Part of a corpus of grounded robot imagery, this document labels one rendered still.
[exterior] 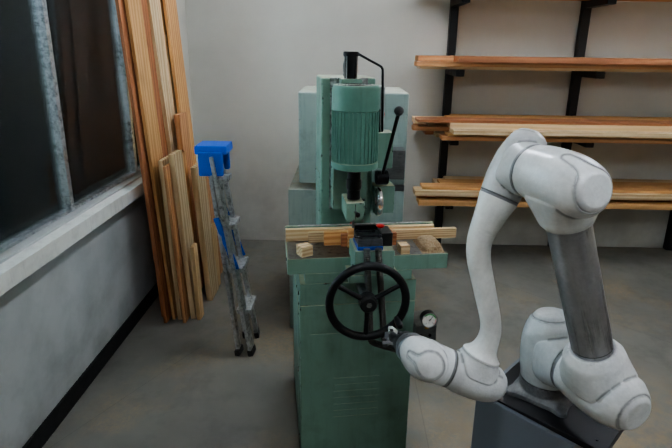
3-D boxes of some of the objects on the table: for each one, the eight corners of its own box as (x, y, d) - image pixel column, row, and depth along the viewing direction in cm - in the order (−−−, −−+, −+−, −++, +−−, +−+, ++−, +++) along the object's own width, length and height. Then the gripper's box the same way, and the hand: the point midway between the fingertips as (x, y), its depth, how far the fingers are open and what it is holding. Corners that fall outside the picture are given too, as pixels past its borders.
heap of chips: (422, 253, 188) (423, 244, 187) (412, 240, 201) (412, 231, 200) (445, 252, 189) (446, 243, 188) (434, 239, 202) (434, 230, 201)
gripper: (430, 332, 147) (408, 318, 171) (387, 335, 145) (370, 320, 169) (431, 358, 147) (409, 340, 170) (388, 361, 145) (371, 342, 169)
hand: (392, 332), depth 166 cm, fingers closed
